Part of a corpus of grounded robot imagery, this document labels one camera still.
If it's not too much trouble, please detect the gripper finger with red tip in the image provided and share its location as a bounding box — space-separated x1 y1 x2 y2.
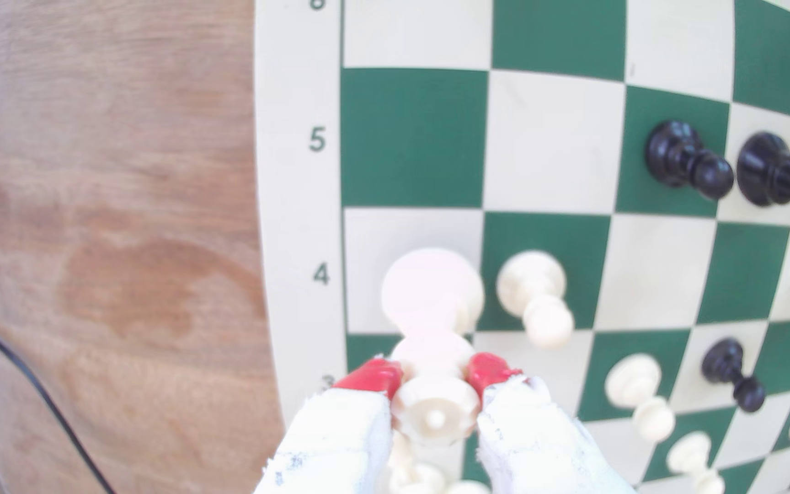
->
465 352 636 494
254 357 404 494

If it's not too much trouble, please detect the white queen chess piece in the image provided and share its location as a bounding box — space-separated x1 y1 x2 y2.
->
380 247 486 448

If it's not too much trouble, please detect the black pawn chess piece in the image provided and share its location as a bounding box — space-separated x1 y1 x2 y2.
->
645 120 736 202
701 338 768 414

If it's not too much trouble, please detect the green and white chess mat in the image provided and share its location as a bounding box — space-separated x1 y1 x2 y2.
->
253 0 790 494

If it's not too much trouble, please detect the black queen chess piece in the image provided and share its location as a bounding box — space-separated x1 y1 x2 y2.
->
736 132 790 231

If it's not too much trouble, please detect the thin black cable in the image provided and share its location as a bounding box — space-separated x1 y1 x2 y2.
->
0 305 116 494

